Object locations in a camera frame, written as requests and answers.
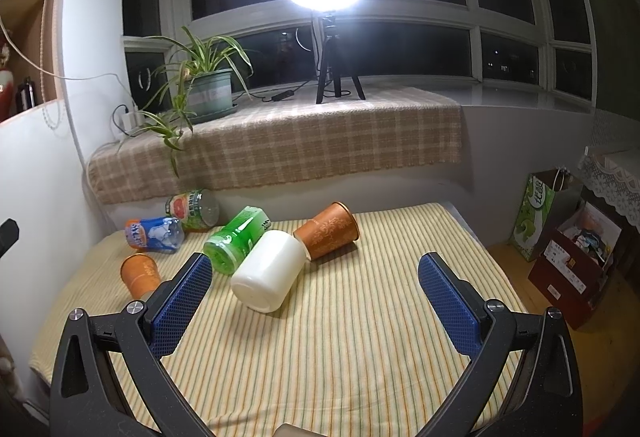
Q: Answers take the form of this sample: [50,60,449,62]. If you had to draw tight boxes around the orange paper cup near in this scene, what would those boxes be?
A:
[120,253,160,301]

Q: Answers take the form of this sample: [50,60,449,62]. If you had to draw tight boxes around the orange paper cup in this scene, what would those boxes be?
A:
[294,202,360,261]
[120,253,160,301]

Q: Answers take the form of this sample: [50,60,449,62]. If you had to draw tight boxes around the blue arctic ocean cup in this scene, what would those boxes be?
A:
[124,217,186,252]

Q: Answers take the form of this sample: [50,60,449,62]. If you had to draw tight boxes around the green tea bottle cup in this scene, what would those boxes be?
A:
[203,206,271,275]

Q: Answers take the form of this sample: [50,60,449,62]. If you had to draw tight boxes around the grapefruit label green cup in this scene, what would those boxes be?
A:
[165,189,220,231]

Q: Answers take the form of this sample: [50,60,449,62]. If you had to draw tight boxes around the white plastic cup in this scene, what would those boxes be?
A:
[230,230,307,313]

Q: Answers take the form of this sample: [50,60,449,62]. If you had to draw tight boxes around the orange paper cup far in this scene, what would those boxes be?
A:
[294,202,360,261]

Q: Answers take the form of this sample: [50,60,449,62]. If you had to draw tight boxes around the red cardboard box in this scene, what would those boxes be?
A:
[528,202,622,330]

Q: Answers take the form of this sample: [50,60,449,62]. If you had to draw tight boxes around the striped yellow tablecloth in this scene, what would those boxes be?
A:
[30,204,522,436]

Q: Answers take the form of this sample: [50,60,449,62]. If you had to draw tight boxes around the lace covered side table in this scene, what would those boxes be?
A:
[578,146,639,230]

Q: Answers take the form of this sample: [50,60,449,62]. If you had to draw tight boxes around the white power strip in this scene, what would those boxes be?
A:
[111,103,144,138]

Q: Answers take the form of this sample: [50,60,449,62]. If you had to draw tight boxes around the black thermos bottle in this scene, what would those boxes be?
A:
[15,77,38,113]

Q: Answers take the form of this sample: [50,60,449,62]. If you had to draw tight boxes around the green ceramic plant pot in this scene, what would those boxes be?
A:
[186,68,233,124]

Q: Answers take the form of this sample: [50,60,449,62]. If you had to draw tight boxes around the plaid beige sill cloth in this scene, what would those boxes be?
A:
[87,87,463,204]

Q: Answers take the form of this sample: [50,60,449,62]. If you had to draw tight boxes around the spider plant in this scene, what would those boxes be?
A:
[140,25,254,178]

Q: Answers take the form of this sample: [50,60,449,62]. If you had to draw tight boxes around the wooden shelf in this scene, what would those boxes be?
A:
[1,0,58,106]

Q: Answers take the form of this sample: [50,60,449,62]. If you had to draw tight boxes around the black tripod stand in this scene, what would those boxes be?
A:
[316,13,366,104]

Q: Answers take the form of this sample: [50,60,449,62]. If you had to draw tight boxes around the black cable with switch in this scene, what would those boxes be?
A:
[234,76,321,104]

